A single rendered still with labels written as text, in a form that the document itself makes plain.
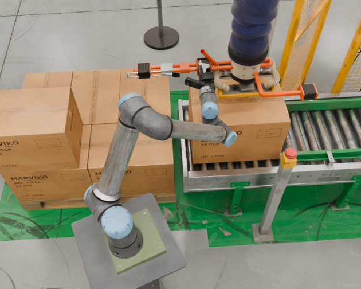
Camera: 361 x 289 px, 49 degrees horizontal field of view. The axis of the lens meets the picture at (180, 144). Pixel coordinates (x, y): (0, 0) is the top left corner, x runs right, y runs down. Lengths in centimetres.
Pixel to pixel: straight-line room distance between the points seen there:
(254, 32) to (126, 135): 85
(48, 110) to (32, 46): 219
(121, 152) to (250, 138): 100
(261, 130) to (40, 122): 138
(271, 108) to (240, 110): 20
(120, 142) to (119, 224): 41
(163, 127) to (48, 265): 175
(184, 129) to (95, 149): 119
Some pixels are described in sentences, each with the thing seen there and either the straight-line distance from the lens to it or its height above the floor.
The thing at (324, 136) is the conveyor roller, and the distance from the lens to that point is 305.
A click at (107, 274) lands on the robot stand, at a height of 75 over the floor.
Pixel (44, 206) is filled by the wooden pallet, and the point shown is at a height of 2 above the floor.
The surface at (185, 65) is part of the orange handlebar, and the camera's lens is 235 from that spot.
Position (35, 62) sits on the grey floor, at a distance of 457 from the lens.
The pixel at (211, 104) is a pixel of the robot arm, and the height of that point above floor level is 128.
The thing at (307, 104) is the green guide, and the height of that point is 63.
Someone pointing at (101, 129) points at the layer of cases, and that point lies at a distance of 300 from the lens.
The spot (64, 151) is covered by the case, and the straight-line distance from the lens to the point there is 267.
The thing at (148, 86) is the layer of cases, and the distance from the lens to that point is 325.
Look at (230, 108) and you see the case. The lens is 254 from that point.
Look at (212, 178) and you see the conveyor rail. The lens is 266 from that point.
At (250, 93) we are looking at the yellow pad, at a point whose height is 113.
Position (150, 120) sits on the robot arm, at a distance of 170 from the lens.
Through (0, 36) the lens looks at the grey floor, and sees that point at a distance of 507.
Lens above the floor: 282
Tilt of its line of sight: 53 degrees down
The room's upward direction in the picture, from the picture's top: 1 degrees counter-clockwise
